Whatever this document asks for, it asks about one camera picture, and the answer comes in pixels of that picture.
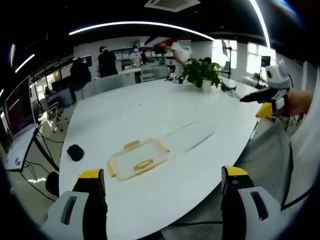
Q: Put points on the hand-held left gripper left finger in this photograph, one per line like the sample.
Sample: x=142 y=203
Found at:
x=75 y=215

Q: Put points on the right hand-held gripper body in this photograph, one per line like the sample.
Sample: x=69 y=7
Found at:
x=277 y=77

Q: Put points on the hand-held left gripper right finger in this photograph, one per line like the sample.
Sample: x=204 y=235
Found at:
x=245 y=215

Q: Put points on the clear plastic food container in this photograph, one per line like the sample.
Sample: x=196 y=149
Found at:
x=190 y=136

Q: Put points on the clear container lid yellow latches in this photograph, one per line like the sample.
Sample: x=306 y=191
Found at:
x=138 y=160

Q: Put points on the person's right hand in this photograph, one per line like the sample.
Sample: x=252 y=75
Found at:
x=298 y=101

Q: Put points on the small dark monitor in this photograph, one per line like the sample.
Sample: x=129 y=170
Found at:
x=266 y=61

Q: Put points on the grey object on table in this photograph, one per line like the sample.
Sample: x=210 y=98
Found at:
x=231 y=90

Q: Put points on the black round stool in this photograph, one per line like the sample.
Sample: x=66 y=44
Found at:
x=52 y=183

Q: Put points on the grey mesh chair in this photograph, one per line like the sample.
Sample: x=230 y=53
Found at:
x=267 y=155

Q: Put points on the tripod light stand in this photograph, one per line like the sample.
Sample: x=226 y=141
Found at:
x=228 y=57

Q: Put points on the white plant pot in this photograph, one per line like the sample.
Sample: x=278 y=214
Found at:
x=206 y=87

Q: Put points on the small black round object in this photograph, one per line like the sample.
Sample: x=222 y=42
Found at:
x=75 y=152

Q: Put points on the green leafy plant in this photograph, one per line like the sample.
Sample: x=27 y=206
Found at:
x=200 y=71

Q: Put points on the black and white toy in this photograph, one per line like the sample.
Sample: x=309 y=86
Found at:
x=175 y=78

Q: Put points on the grey office chair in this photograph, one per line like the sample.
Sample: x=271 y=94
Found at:
x=56 y=115

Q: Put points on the ceiling air vent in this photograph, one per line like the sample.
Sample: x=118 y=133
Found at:
x=172 y=4

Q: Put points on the curved ceiling light strip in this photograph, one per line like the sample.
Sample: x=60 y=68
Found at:
x=140 y=23

